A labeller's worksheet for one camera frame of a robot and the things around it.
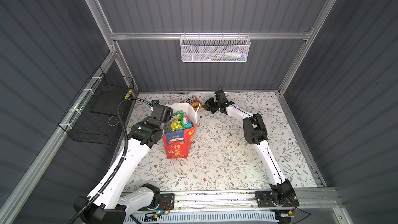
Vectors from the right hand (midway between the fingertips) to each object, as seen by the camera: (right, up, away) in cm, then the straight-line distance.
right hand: (203, 104), depth 109 cm
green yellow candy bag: (-13, -9, -31) cm, 35 cm away
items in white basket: (+16, +28, -17) cm, 37 cm away
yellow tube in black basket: (-40, +5, -26) cm, 48 cm away
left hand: (-19, -10, -36) cm, 42 cm away
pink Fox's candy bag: (-6, +1, +3) cm, 7 cm away
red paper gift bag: (-12, -20, -34) cm, 41 cm away
